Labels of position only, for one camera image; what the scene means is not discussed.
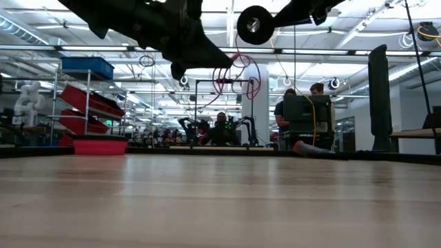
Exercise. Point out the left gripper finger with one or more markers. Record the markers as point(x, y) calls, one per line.
point(196, 60)
point(203, 48)

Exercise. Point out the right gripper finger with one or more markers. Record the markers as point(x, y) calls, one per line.
point(296, 12)

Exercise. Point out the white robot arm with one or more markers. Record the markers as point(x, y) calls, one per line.
point(29, 103)

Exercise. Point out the person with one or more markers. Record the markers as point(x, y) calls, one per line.
point(317, 89)
point(220, 131)
point(280, 113)

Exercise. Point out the long ceiling light bar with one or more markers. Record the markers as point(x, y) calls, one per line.
point(96, 48)

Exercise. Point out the white building pillar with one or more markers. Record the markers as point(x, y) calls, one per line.
point(263, 117)

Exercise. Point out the blue storage bin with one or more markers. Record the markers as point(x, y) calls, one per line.
point(87, 65)

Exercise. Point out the thin black slanted pole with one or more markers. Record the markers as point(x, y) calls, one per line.
point(417, 51)

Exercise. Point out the green exit sign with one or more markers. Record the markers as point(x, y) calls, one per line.
point(109, 122)

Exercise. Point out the red shelf bin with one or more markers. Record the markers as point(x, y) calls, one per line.
point(74, 124)
point(66, 141)
point(79, 98)

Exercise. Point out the black monitor cart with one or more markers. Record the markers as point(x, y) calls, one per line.
point(303, 141)

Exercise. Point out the red plastic bin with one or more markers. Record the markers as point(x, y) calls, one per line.
point(100, 148)

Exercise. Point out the glass door cabinet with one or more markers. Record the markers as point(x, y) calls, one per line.
point(344, 137)

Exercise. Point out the grey glove with red cuff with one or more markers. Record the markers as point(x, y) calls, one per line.
point(310, 149)

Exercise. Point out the black gantry frame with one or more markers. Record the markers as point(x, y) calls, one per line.
point(195, 110)

